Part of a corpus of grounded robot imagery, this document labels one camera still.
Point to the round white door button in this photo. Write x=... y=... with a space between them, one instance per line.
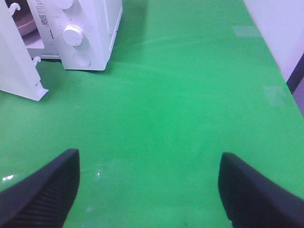
x=82 y=59

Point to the white microwave knob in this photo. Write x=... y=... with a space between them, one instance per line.
x=64 y=4
x=73 y=35

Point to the white microwave door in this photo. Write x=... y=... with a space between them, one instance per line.
x=18 y=73

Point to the pink round plate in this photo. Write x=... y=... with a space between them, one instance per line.
x=25 y=22

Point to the white microwave oven body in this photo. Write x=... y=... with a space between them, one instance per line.
x=99 y=20

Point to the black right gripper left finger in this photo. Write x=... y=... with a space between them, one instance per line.
x=43 y=199

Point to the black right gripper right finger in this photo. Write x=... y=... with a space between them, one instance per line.
x=251 y=200

